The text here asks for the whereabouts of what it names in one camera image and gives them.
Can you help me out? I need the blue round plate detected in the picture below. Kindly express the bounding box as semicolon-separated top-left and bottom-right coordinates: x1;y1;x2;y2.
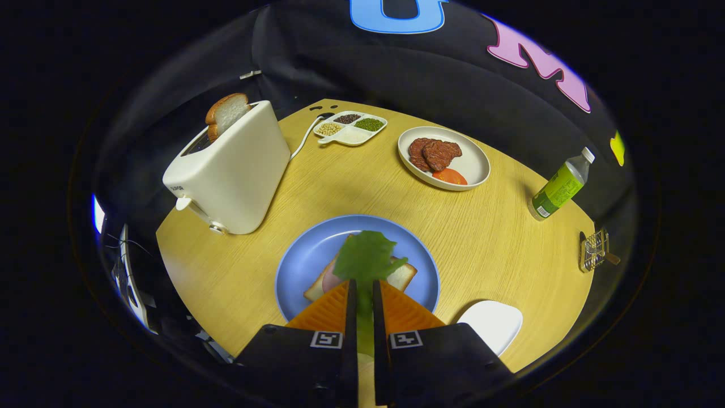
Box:
275;214;441;322

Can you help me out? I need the white divided seed tray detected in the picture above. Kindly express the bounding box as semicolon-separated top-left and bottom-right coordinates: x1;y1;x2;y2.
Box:
313;111;389;147

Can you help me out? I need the toasted bread slice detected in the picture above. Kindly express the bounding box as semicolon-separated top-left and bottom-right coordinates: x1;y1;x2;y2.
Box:
205;93;251;142

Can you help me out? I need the white square plate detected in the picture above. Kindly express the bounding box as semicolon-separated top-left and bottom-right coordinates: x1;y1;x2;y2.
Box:
457;300;523;356

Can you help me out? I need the round white plate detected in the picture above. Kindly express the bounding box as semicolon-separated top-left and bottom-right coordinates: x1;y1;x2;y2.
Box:
398;126;491;192

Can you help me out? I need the white toaster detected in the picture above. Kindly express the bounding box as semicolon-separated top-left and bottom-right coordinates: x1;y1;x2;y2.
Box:
163;100;291;236

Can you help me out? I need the red tomato slice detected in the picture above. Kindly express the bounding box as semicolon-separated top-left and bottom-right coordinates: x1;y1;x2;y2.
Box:
432;168;468;186

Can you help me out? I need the brown meat slice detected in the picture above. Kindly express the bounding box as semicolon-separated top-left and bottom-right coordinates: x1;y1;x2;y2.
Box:
408;138;436;172
422;140;463;172

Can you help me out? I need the black backdrop cloth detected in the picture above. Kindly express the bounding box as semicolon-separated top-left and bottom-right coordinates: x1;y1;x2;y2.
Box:
93;0;635;341

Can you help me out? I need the green lettuce leaf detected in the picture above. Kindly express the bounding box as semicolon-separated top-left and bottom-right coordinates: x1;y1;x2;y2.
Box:
332;230;408;358

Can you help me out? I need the pink ham slice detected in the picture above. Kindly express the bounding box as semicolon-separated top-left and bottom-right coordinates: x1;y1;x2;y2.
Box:
323;258;347;294

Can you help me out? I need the white bread slice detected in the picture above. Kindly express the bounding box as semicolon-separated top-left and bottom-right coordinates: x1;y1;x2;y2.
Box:
304;233;418;302

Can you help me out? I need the green label water bottle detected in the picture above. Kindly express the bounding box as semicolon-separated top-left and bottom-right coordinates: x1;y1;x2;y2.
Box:
528;147;596;221

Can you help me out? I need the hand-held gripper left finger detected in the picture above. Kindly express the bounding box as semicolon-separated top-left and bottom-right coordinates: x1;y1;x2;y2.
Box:
235;279;359;408

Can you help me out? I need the wire mesh basket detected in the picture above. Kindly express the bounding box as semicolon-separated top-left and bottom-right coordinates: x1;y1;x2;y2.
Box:
579;228;611;273

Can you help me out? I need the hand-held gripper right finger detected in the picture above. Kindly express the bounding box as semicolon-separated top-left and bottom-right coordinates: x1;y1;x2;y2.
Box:
372;279;514;408

